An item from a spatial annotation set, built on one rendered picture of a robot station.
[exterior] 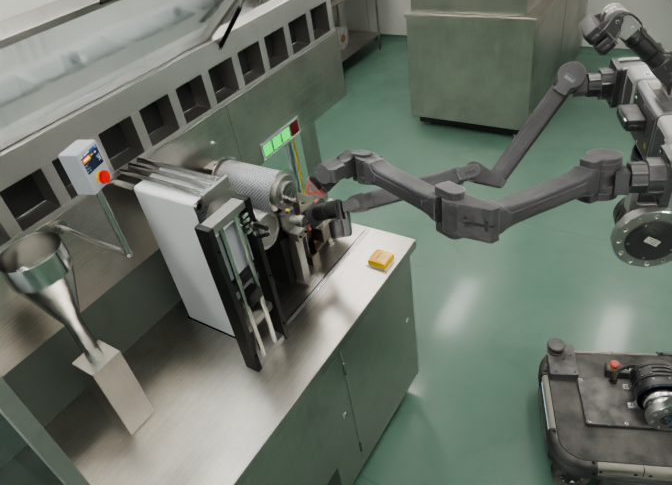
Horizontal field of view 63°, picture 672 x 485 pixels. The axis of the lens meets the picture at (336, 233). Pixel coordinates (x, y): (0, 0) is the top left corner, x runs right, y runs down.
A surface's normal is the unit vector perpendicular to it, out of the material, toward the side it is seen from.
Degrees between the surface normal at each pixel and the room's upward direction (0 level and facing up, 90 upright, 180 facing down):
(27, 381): 90
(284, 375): 0
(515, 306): 0
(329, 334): 0
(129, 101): 90
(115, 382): 90
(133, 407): 90
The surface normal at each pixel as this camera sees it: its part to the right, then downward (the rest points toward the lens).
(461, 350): -0.14, -0.78
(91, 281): 0.84, 0.23
